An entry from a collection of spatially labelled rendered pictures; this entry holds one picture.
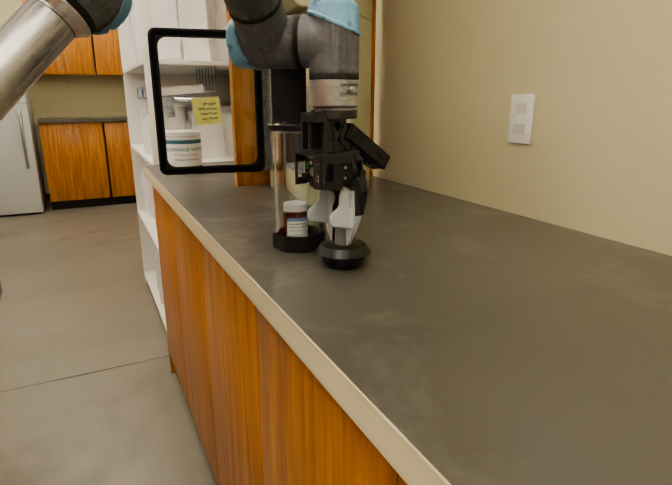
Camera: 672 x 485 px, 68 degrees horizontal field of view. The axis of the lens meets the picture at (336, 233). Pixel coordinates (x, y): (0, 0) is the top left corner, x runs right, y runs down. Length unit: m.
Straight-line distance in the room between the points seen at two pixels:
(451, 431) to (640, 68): 0.83
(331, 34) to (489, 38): 0.70
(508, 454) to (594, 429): 0.09
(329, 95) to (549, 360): 0.45
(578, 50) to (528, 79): 0.14
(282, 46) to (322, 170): 0.18
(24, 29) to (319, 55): 0.49
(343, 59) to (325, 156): 0.14
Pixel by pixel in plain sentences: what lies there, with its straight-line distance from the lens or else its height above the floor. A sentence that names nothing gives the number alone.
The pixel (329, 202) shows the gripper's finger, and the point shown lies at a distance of 0.83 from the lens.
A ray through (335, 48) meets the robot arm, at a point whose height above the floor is 1.28.
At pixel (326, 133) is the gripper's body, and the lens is 0.75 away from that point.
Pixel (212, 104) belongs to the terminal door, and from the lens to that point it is 1.52.
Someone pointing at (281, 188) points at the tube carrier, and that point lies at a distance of 0.89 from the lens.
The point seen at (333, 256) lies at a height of 0.97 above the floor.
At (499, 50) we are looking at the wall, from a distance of 1.36.
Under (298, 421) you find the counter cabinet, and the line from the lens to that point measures 0.79.
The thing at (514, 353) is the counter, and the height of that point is 0.94.
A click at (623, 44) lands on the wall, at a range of 1.15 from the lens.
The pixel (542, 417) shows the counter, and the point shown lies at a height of 0.94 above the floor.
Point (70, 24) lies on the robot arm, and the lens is 1.01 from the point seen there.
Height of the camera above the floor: 1.21
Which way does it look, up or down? 15 degrees down
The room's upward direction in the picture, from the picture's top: straight up
